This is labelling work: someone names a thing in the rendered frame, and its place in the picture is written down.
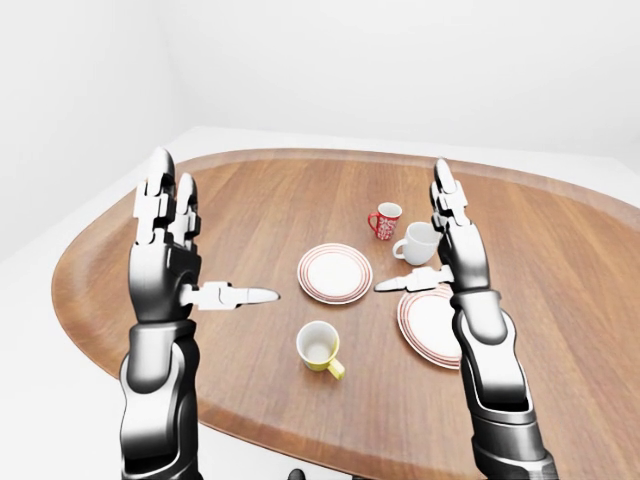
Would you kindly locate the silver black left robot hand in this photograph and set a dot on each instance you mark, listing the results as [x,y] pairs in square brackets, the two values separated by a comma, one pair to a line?
[152,277]

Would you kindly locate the red patterned mug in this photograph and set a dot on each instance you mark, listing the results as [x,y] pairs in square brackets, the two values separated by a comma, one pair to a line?
[385,221]

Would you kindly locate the plain white mug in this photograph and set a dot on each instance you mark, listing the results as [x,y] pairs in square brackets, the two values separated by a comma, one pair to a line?
[417,244]

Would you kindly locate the white plate with red rings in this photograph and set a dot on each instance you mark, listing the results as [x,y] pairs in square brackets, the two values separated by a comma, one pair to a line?
[430,327]
[335,273]

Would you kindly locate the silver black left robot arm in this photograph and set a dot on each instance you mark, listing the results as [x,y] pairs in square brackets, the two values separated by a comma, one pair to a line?
[157,400]

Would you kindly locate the small dark shape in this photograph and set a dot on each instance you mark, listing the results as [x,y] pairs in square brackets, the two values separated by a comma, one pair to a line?
[298,475]

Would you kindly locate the yellow and white mug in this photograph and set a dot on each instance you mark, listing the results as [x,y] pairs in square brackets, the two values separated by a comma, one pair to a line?
[319,346]

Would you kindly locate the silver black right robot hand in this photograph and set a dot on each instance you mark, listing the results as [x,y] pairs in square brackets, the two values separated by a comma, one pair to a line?
[462,250]

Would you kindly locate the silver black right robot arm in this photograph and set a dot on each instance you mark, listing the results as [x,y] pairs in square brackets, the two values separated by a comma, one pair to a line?
[500,390]

